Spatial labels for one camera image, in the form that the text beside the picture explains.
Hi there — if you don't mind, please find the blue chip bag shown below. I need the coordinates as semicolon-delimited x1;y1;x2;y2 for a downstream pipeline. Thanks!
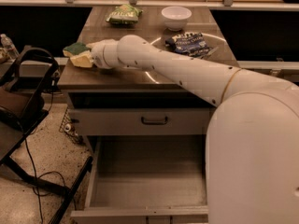
164;32;217;59

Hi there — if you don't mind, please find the green chip bag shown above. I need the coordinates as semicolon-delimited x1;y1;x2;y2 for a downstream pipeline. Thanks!
106;4;143;24

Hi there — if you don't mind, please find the black cable on floor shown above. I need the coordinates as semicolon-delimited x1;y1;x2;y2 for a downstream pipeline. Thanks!
18;91;78;224

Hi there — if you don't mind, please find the open bottom drawer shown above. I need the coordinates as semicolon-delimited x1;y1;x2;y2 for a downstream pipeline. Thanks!
71;135;208;224

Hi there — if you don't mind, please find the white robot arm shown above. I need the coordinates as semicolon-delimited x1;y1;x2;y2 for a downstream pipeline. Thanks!
92;35;299;224

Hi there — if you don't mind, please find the black chair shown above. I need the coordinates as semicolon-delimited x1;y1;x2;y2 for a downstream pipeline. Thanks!
0;46;93;224

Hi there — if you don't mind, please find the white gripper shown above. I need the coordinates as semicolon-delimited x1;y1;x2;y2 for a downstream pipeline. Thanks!
70;39;121;69

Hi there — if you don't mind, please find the grey drawer cabinet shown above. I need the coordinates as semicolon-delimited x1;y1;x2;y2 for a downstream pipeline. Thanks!
57;5;241;154

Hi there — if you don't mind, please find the green and yellow sponge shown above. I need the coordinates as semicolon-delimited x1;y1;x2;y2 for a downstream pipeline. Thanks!
63;42;89;57

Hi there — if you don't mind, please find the clear plastic water bottle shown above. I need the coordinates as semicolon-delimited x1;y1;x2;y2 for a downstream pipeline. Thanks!
0;34;19;60

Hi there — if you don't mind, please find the middle drawer with handle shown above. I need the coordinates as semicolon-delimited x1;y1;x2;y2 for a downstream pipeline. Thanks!
69;108;212;136

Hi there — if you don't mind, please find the white bowl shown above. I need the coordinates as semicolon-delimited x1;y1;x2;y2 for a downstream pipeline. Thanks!
161;7;192;31

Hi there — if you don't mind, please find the wire basket on floor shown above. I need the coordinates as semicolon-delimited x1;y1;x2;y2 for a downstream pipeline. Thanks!
59;109;84;145

